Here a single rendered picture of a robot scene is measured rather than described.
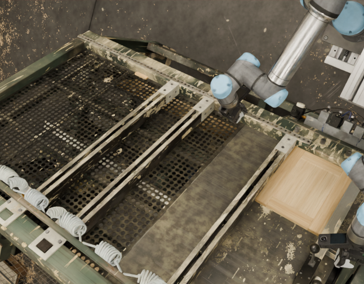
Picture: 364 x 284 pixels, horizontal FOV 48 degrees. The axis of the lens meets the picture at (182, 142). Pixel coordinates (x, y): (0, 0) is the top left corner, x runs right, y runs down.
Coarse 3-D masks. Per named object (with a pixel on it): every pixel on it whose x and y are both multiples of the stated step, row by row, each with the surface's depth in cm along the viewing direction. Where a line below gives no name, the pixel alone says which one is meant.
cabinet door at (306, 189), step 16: (288, 160) 199; (304, 160) 199; (320, 160) 199; (272, 176) 192; (288, 176) 192; (304, 176) 192; (320, 176) 192; (336, 176) 192; (272, 192) 185; (288, 192) 186; (304, 192) 186; (320, 192) 186; (336, 192) 185; (272, 208) 180; (288, 208) 179; (304, 208) 180; (320, 208) 179; (304, 224) 174; (320, 224) 174
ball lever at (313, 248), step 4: (312, 244) 151; (316, 244) 150; (312, 248) 150; (316, 248) 149; (312, 252) 150; (316, 252) 150; (312, 256) 154; (312, 260) 156; (308, 264) 157; (312, 264) 157
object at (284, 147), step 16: (288, 144) 199; (272, 160) 195; (256, 176) 185; (240, 192) 179; (256, 192) 180; (240, 208) 173; (224, 224) 172; (208, 240) 164; (224, 240) 170; (192, 256) 157; (208, 256) 160; (176, 272) 153; (192, 272) 153
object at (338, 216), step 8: (352, 184) 186; (352, 192) 183; (344, 200) 180; (352, 200) 180; (336, 208) 177; (344, 208) 177; (336, 216) 174; (344, 216) 174; (328, 224) 171; (336, 224) 171; (328, 232) 169; (336, 232) 169; (320, 248) 163; (320, 256) 161
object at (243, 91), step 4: (240, 88) 160; (244, 88) 160; (248, 88) 161; (236, 92) 159; (240, 92) 159; (244, 92) 159; (248, 92) 162; (240, 96) 158; (244, 96) 160; (240, 100) 158
